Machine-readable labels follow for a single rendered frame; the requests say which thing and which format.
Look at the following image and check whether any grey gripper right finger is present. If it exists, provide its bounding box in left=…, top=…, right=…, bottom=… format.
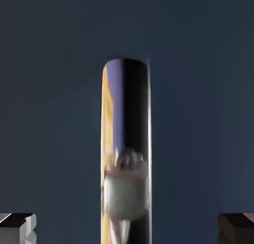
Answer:
left=217, top=213, right=254, bottom=244

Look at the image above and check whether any dark blue drawer front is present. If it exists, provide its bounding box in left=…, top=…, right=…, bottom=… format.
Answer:
left=0, top=0, right=254, bottom=244

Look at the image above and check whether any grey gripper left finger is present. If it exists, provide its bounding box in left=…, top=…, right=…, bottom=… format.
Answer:
left=0, top=213, right=38, bottom=244

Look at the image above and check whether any shiny curved metal drawer handle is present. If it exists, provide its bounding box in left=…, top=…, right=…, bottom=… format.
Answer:
left=100, top=58, right=153, bottom=244

